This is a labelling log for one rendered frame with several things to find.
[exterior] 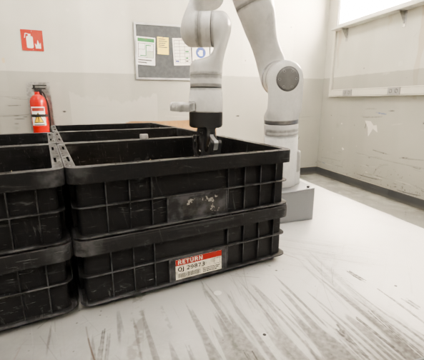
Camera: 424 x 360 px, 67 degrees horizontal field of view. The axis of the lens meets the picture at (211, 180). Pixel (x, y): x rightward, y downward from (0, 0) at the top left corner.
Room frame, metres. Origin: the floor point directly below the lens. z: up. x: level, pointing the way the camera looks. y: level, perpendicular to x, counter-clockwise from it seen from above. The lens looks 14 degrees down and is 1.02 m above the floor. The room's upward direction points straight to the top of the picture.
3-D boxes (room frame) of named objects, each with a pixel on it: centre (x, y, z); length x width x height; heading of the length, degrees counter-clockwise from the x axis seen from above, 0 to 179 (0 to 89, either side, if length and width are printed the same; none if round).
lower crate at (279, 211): (0.65, 0.09, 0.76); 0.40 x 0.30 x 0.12; 117
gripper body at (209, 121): (0.73, 0.01, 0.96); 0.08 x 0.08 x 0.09
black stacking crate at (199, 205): (0.65, 0.09, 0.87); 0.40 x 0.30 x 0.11; 117
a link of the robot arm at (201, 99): (0.72, 0.03, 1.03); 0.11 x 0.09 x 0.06; 110
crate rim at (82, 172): (0.65, 0.09, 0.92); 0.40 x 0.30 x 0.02; 117
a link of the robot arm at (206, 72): (0.73, 0.00, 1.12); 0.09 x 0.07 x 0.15; 84
